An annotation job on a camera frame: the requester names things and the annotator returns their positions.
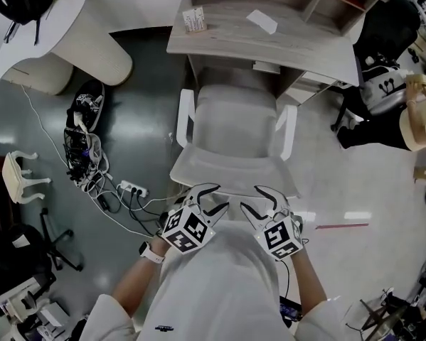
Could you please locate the red tape strip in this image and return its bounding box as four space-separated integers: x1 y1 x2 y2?
314 221 370 231

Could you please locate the white grey carrier backpack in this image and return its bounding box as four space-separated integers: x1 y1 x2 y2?
361 65 412 117

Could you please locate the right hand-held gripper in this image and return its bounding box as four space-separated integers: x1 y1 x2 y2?
239 185 304 261

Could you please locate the white curved side table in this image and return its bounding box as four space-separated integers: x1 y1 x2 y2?
0 0 134 97

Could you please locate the cream ornate stool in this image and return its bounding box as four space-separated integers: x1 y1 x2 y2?
1 150 53 205

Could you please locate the black oval tray with electronics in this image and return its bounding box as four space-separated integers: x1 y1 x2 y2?
65 80 106 133

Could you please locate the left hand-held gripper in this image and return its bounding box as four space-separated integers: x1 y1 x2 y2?
161 182 230 254

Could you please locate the white paper sheet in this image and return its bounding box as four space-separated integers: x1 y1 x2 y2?
246 9 278 35

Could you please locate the white wrist watch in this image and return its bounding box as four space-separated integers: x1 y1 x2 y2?
139 242 166 264

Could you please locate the person's left forearm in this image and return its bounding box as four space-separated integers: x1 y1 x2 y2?
111 236 171 319

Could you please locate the tangle of cables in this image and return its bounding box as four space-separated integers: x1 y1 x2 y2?
63 128 110 191

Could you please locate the black tripod stand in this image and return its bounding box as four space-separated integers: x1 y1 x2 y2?
346 288 412 341

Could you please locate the white armchair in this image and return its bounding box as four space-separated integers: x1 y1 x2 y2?
169 83 302 200

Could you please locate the person's white shirt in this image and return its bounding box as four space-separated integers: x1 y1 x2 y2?
79 220 345 341

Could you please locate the person's right forearm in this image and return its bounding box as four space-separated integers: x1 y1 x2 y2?
290 252 328 315

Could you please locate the white workbench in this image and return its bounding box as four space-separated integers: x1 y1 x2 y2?
0 275 71 341

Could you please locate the grey wooden desk with shelves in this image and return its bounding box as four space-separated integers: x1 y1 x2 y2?
166 0 398 108

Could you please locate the black office chair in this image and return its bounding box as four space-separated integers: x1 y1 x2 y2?
0 207 85 291
331 0 422 133

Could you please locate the white power strip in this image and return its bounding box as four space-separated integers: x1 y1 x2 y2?
117 179 150 197

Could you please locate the black waist-worn device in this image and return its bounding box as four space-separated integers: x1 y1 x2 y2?
279 296 302 328

